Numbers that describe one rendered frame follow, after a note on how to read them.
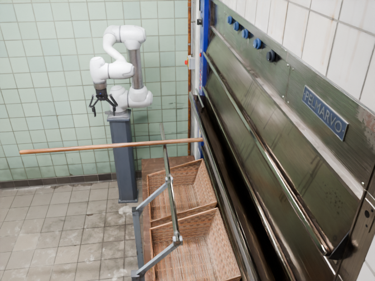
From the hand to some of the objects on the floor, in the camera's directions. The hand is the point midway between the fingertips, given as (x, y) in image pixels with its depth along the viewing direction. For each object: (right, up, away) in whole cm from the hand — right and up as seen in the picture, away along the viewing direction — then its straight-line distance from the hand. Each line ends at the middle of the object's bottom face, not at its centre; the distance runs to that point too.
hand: (104, 114), depth 243 cm
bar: (+34, -139, +27) cm, 145 cm away
